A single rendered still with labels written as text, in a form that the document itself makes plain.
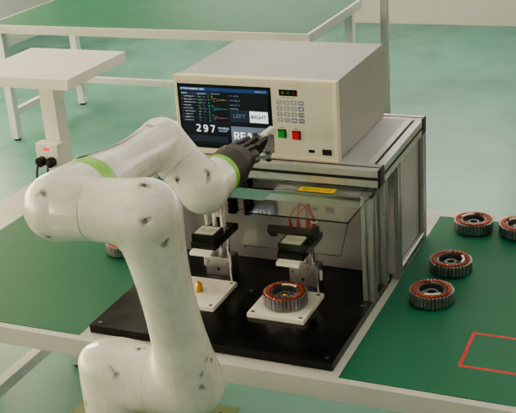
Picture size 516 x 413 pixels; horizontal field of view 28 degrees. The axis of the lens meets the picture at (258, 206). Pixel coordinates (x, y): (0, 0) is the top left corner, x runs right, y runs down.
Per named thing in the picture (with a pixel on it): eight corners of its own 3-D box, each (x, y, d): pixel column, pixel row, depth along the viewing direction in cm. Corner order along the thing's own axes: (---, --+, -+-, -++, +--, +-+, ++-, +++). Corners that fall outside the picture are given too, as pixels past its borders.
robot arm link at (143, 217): (217, 437, 193) (160, 210, 162) (138, 426, 198) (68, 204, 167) (239, 387, 202) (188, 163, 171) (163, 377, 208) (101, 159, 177)
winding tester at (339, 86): (339, 163, 250) (336, 82, 243) (180, 151, 267) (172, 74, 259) (385, 115, 283) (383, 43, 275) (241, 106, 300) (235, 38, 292)
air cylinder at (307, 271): (316, 288, 266) (315, 269, 264) (289, 284, 269) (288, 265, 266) (323, 279, 270) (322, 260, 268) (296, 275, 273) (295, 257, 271)
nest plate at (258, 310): (303, 325, 248) (303, 320, 247) (246, 316, 254) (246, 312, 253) (324, 297, 260) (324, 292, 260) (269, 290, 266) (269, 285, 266)
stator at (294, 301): (298, 315, 250) (297, 302, 248) (256, 310, 254) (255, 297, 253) (314, 295, 259) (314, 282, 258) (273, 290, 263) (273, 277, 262)
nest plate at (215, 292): (213, 312, 257) (212, 307, 257) (160, 304, 263) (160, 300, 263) (237, 285, 270) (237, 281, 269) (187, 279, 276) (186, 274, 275)
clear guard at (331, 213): (340, 256, 227) (339, 232, 225) (242, 245, 236) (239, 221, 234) (382, 202, 254) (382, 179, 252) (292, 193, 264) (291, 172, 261)
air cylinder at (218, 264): (231, 276, 275) (229, 258, 273) (206, 273, 278) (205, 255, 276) (239, 269, 279) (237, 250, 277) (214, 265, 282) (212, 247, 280)
